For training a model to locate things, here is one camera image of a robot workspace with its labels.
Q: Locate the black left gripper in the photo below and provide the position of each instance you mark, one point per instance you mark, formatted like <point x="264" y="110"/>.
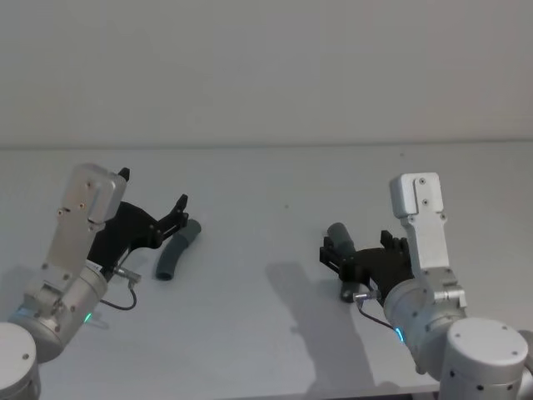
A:
<point x="125" y="229"/>

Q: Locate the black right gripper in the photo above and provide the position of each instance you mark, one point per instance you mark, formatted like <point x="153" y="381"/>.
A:
<point x="383" y="266"/>

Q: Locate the curved grey plastic tube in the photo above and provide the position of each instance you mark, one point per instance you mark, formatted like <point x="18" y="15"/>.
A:
<point x="343" y="237"/>
<point x="177" y="250"/>

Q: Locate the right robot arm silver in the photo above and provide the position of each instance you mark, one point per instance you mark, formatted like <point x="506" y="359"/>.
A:
<point x="429" y="304"/>

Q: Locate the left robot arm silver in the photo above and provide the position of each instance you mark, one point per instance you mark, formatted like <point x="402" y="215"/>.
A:
<point x="66" y="250"/>

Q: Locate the white table cloth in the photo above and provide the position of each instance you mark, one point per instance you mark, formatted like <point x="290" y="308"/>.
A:
<point x="250" y="333"/>

